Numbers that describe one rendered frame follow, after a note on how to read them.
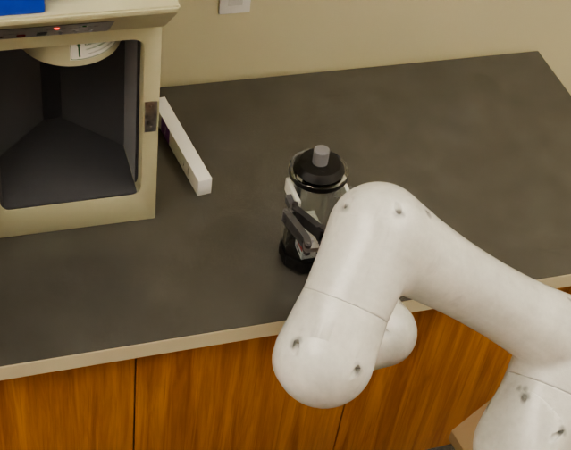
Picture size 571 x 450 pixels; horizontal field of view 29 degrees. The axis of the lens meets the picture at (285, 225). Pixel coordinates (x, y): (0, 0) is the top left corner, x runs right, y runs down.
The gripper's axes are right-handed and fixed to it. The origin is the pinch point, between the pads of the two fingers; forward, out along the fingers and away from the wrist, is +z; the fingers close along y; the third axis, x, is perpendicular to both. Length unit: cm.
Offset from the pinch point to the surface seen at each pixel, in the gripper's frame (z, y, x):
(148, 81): 15.2, 27.8, -16.1
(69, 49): 17.4, 40.9, -22.7
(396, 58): 59, -41, 18
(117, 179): 19.8, 32.7, 10.0
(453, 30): 59, -55, 11
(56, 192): 18.3, 44.4, 10.0
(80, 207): 15.7, 40.4, 12.2
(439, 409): -10, -34, 63
